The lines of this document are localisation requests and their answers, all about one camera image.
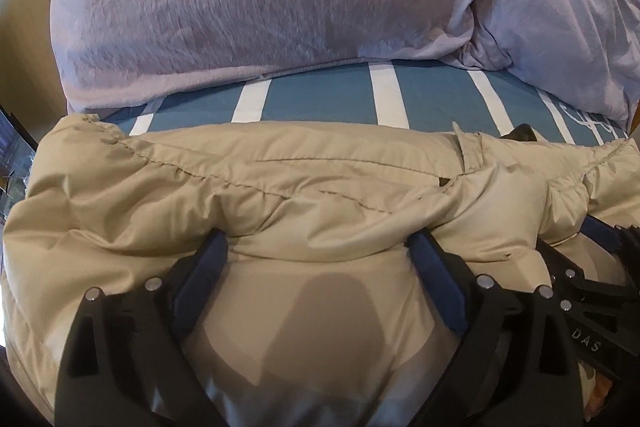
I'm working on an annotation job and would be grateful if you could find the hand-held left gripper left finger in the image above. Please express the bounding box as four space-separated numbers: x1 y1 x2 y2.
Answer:
52 227 231 427

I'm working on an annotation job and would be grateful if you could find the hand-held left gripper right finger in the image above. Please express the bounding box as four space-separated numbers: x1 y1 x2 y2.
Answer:
407 229 586 427

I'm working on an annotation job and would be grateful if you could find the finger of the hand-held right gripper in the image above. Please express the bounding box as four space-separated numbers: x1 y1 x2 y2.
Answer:
581 213 640 258
536 241 588 295

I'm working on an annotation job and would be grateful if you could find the cream puffer jacket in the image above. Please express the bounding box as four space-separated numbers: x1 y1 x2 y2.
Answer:
0 114 640 427

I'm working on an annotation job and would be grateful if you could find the person's right hand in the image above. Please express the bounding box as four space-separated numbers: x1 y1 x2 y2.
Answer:
584 364 613 427

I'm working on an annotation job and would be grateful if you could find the blue white striped bed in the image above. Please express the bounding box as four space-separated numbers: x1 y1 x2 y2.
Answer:
100 59 631 145

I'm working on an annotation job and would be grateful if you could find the black framed glass screen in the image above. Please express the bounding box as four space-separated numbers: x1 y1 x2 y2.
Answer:
0 106 38 192

